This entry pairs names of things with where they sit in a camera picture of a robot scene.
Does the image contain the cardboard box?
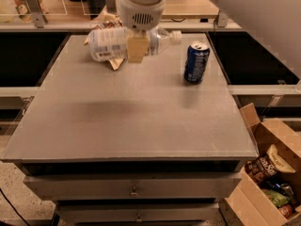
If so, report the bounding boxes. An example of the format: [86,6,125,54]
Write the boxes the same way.
[226,104,301,226]

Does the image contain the right metal bracket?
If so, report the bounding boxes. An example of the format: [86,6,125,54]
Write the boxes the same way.
[216,10,229,27]

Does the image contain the green snack bag in box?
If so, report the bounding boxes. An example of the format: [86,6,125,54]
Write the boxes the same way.
[262,189,290,208]

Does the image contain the dark snack bag in box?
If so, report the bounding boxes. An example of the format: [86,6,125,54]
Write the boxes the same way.
[245,144,296,184]

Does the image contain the grey drawer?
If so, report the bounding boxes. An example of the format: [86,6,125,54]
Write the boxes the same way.
[24,172,241,201]
[55,203,219,224]

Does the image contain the blue label plastic bottle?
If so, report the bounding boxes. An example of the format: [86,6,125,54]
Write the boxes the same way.
[87,27,182,61]

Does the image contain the upper grey drawer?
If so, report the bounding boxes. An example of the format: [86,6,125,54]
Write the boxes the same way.
[24,172,241,201]

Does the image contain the red can in box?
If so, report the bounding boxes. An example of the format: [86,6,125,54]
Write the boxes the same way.
[278,204,293,218]

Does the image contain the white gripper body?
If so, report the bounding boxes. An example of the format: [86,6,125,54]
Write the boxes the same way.
[118,0,166,30]

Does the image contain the blue soda can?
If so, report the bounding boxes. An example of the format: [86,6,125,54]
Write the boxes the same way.
[183,41,210,84]

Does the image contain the lower grey drawer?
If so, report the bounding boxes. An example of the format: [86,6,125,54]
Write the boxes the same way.
[55,203,219,224]

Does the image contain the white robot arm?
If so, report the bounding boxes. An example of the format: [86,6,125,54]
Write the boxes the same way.
[118,0,166,63]

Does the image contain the brown chip bag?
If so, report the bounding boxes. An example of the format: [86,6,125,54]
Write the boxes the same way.
[93,11,124,71]

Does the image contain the dark can in box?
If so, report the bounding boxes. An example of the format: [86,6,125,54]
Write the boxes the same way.
[280,184,294,199]

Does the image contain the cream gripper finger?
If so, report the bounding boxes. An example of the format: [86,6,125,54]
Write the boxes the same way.
[127,31,150,63]

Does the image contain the left metal bracket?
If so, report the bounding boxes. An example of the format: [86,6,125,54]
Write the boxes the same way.
[26,0,47,28]

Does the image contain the black floor cable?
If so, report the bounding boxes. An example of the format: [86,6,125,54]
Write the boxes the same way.
[0,188,32,226]

